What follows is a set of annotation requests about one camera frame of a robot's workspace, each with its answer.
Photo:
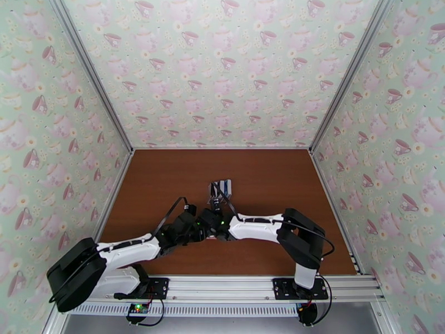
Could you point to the clear acrylic tiered card stand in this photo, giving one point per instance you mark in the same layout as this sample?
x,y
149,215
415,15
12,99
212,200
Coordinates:
x,y
229,200

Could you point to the blue VIP card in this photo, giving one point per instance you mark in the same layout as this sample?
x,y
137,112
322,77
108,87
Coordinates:
x,y
226,187

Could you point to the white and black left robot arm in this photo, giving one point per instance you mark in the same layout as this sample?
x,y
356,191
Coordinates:
x,y
132,251

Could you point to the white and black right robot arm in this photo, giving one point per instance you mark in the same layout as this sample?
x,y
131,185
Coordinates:
x,y
257,228

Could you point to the aluminium back edge strip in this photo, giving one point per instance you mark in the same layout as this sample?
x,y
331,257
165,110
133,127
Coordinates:
x,y
222,148

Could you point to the small circuit board green LED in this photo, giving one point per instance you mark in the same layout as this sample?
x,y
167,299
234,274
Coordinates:
x,y
137,309

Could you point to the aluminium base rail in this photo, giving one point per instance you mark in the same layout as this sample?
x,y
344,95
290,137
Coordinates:
x,y
222,287

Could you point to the aluminium table edge rail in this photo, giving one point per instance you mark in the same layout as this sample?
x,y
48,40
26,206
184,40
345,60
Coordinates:
x,y
335,204
115,190

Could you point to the aluminium frame post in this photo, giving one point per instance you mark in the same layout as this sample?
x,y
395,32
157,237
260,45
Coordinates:
x,y
89,65
354,65

